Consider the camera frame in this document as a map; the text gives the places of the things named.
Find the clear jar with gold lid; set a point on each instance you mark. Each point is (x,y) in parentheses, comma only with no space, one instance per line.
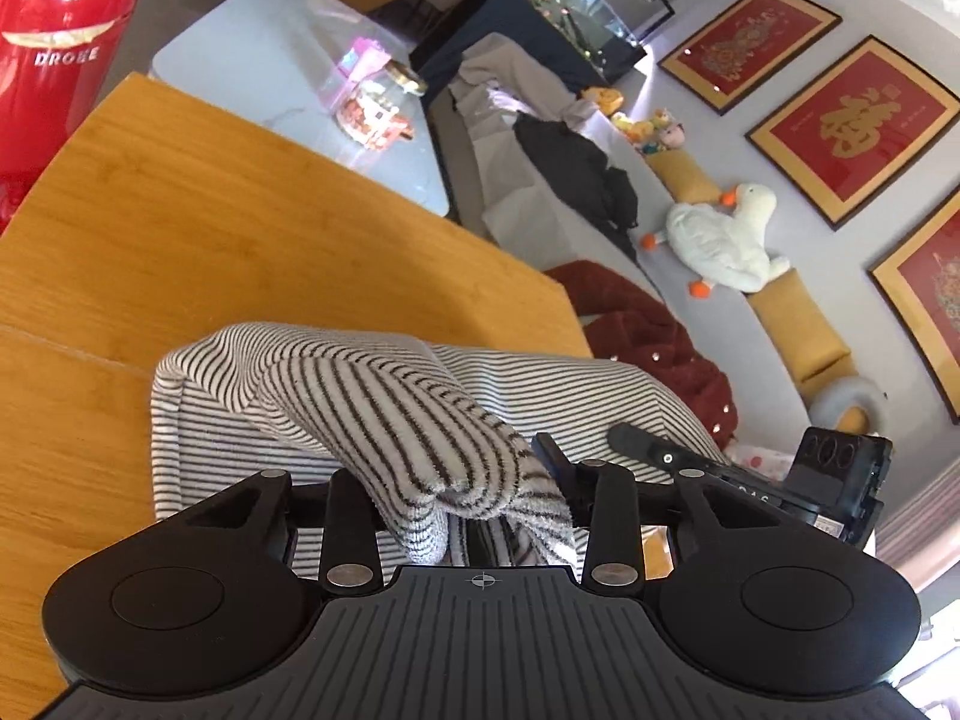
(371,109)

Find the dark red fleece coat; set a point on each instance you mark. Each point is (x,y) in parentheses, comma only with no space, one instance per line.
(645,322)

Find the black jacket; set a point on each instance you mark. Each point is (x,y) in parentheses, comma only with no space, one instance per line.
(577,172)

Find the black white striped shirt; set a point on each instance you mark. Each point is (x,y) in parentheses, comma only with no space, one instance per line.
(390,405)

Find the black aquarium cabinet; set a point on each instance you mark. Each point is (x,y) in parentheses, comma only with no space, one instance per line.
(480,37)

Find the yellow green plush toy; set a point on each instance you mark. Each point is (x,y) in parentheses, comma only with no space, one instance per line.
(634,129)

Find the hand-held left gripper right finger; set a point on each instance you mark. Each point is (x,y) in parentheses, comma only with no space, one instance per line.
(551,465)

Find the white marble coffee table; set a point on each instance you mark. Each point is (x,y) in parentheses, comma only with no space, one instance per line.
(255,60)

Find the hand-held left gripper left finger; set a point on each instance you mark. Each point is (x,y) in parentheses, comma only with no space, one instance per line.
(349,532)

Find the yellow duck plush toy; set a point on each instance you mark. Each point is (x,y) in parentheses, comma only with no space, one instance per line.
(604,97)

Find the red framed picture gold character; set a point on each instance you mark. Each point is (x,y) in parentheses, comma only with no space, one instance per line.
(855,127)

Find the pink pig plush toy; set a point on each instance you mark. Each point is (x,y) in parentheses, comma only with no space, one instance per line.
(670,133)

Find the glass aquarium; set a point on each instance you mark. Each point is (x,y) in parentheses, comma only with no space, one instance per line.
(592,7)

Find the grey sofa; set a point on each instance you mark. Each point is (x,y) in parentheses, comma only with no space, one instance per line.
(525,217)

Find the yellow cushion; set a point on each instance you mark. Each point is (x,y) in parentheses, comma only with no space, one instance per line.
(686,176)
(806,330)

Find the white goose plush toy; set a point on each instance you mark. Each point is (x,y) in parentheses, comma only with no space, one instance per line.
(712,240)

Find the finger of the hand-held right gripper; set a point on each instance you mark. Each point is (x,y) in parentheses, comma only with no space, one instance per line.
(660,454)

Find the white furry round cushion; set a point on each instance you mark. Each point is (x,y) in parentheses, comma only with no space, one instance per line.
(840,394)

